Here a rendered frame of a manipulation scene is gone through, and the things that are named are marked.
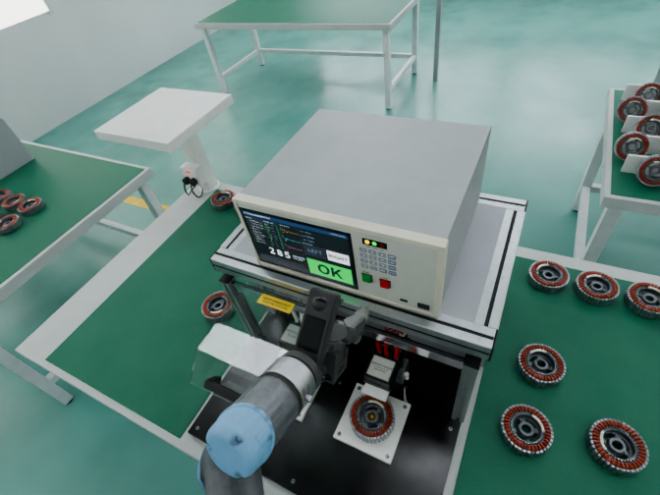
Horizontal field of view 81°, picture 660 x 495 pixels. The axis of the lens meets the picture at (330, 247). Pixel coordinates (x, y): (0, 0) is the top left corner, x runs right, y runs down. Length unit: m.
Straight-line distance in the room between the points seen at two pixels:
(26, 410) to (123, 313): 1.22
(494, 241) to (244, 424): 0.68
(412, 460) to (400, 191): 0.63
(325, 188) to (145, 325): 0.91
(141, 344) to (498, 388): 1.09
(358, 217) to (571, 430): 0.75
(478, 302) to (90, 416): 2.02
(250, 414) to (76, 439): 1.93
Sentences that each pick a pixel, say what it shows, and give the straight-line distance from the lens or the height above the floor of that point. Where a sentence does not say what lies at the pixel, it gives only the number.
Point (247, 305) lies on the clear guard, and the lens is 0.95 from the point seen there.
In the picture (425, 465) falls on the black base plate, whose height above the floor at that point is 0.77.
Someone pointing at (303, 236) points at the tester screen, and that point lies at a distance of 0.77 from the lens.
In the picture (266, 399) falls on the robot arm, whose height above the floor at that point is 1.32.
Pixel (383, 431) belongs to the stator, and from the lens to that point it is 1.02.
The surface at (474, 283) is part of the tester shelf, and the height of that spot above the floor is 1.11.
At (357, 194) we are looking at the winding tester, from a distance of 0.76.
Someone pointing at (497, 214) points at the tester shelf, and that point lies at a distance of 1.03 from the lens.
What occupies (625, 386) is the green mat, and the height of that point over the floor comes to 0.75.
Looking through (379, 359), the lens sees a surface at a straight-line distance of 0.98.
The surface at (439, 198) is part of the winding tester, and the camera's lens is 0.74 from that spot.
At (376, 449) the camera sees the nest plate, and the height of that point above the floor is 0.78.
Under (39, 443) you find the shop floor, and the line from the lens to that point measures 2.52.
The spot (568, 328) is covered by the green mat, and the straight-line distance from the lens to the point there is 1.31.
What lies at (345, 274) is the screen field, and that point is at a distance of 0.80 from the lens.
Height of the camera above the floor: 1.79
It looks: 45 degrees down
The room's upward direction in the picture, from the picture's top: 12 degrees counter-clockwise
